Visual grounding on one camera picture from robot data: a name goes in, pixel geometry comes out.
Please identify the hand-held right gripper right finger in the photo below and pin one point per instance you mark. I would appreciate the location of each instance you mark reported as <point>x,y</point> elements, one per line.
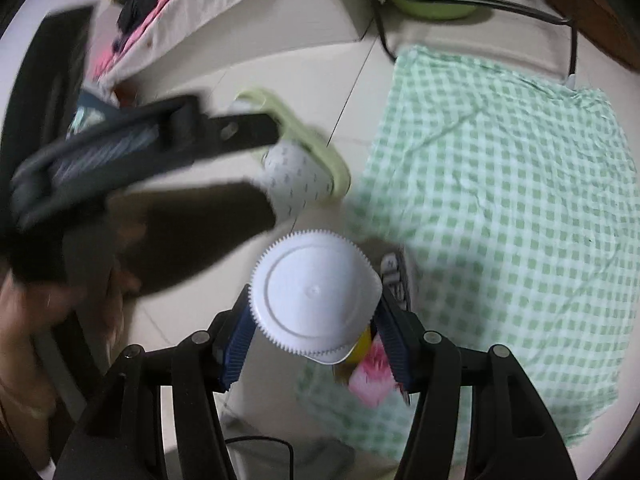
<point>395,350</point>

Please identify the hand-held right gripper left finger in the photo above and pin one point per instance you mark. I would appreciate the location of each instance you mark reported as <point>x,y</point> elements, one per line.
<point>237,345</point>

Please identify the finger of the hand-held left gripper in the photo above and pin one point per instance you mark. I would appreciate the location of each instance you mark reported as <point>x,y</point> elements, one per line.
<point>240,132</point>

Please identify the pink tissue packet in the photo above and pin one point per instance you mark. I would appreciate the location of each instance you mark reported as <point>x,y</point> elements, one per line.
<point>370,375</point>

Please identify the white blue bottle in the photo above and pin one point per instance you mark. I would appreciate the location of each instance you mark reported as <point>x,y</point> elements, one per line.
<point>315,290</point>

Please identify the person's left hand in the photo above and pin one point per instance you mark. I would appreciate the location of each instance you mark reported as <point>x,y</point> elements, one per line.
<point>20,340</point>

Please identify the yellow item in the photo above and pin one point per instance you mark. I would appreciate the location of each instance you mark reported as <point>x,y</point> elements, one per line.
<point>362,347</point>

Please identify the blue patterned bag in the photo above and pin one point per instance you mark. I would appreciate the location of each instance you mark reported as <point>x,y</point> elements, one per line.
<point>92,105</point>

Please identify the dark printed object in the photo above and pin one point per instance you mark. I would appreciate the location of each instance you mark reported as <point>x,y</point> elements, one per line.
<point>397,280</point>

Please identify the green slipper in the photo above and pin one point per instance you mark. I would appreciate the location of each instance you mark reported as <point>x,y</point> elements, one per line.
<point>310,140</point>

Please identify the bed with pink floral sheet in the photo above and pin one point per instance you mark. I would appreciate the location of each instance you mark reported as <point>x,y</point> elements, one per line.
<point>225,0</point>

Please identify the green checkered cloth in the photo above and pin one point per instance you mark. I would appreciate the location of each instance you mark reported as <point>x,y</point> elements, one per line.
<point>500,210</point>

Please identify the brown wooden cabinet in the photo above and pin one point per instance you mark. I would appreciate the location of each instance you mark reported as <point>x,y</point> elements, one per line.
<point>590,10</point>

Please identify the black metal frame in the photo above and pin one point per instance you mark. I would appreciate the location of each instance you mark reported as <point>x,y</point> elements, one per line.
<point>380,30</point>

